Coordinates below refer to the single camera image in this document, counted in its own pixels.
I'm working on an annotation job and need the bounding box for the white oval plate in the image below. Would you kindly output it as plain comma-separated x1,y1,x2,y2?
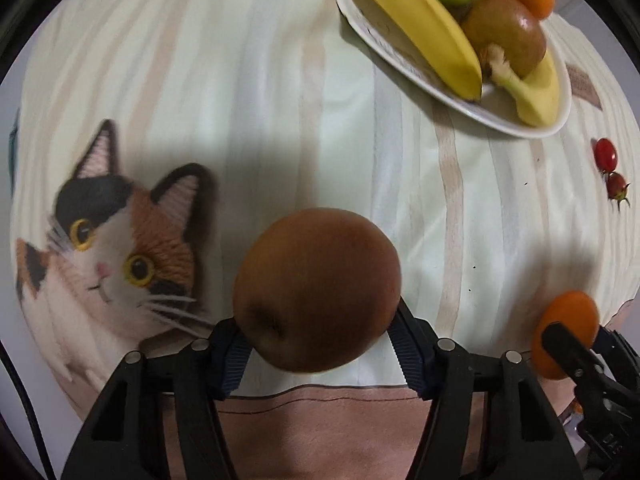
332,0,572,138

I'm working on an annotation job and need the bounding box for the red-brown apple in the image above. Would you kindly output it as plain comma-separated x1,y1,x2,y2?
232,207,402,373
461,0,547,79

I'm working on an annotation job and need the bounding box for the yellow banana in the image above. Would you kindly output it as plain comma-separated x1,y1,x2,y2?
342,0,483,101
487,45,560,127

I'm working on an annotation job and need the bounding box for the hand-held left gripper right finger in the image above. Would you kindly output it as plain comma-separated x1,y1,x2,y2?
386,297,585,480

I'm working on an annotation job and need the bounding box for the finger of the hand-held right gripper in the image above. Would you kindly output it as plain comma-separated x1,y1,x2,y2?
592,329,640,391
542,322,631,411

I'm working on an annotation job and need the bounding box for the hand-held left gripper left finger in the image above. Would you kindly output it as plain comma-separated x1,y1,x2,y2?
60,316,253,480

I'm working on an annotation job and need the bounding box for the striped cat print blanket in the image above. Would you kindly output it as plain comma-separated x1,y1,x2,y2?
10,0,640,480

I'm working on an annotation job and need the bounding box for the red cherry tomato with stem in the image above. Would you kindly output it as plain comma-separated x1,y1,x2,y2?
606,171,631,211

